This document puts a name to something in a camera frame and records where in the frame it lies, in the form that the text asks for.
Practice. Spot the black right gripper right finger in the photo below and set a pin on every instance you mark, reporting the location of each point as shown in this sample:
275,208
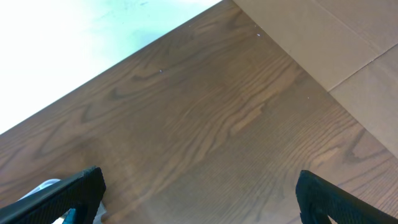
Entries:
322,202

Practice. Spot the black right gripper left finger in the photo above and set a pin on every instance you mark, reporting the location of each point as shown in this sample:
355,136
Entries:
79,196

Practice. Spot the clear plastic storage bin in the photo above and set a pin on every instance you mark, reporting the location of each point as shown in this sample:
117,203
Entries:
66,218

